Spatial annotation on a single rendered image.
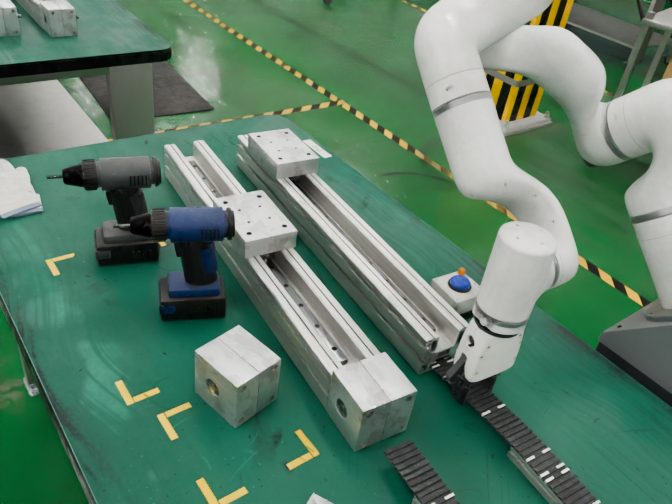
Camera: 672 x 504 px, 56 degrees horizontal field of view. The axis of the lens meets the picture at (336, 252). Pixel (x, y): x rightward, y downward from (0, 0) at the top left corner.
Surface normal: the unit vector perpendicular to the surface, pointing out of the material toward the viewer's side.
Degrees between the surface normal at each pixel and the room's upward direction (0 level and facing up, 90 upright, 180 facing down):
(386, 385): 0
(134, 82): 90
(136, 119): 90
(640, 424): 0
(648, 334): 90
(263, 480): 0
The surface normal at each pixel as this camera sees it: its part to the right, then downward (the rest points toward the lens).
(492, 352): 0.45, 0.55
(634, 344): -0.79, 0.27
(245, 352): 0.13, -0.80
